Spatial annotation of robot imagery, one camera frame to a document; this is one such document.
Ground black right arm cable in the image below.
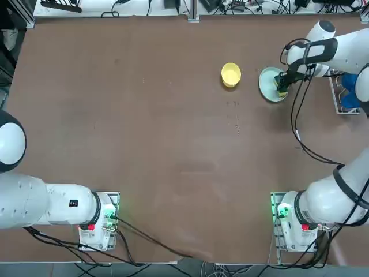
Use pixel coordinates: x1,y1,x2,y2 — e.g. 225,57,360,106
281,39,347,167

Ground green and yellow sponge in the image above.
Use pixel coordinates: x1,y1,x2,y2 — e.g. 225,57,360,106
273,74,290,98

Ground silver metal rack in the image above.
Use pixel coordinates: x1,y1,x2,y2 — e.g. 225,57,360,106
328,69,361,115

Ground black left base cable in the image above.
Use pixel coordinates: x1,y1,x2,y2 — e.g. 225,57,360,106
114,216,202,259

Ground aluminium frame profile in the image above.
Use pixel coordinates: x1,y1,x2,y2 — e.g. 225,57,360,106
25,0,37,28

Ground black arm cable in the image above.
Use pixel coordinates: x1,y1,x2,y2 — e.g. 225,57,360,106
22,226,139,266
281,39,347,167

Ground pale green round plate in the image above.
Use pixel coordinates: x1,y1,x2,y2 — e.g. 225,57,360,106
258,66,291,103

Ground blue cloth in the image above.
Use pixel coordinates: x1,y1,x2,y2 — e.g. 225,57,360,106
341,73,361,109

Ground power adapter brick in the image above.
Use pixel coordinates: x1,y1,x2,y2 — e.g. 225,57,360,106
200,0,226,13

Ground small yellow dish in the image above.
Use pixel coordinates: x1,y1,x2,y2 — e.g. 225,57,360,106
221,62,242,88

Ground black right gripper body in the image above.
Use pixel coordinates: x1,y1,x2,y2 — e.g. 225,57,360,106
281,65,306,87

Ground black power strip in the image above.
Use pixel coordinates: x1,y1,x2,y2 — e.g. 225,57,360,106
40,0,83,14

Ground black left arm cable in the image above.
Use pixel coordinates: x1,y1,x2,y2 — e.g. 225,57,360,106
22,226,139,266

